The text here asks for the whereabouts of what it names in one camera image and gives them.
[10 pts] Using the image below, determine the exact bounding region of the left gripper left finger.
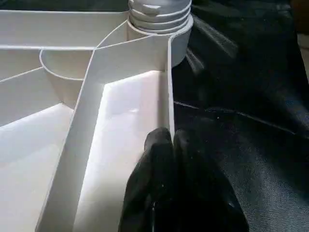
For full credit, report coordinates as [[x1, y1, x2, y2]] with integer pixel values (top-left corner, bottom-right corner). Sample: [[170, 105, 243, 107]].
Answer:
[[118, 127, 175, 232]]

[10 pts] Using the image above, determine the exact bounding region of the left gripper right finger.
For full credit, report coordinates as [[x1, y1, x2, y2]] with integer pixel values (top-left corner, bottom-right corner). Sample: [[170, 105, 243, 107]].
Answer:
[[172, 129, 251, 232]]

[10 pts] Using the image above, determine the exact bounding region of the white plastic table top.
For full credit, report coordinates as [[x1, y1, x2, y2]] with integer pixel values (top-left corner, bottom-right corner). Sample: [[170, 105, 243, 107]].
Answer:
[[0, 9, 195, 232]]

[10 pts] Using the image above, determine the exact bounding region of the white plastic table leg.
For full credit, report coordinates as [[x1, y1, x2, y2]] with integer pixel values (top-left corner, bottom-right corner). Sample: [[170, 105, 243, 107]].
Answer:
[[127, 0, 193, 36]]

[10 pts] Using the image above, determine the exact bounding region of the black work mat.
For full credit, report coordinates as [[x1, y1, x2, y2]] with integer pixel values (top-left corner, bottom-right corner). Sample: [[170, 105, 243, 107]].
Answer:
[[0, 0, 309, 232]]

